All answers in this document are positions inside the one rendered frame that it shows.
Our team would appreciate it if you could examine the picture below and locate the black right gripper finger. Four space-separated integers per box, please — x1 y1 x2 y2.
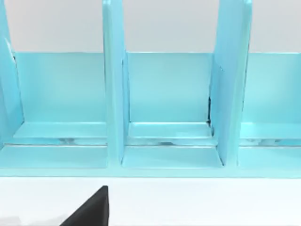
59 185 111 226

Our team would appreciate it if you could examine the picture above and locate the light blue rack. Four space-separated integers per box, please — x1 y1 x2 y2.
0 0 301 178

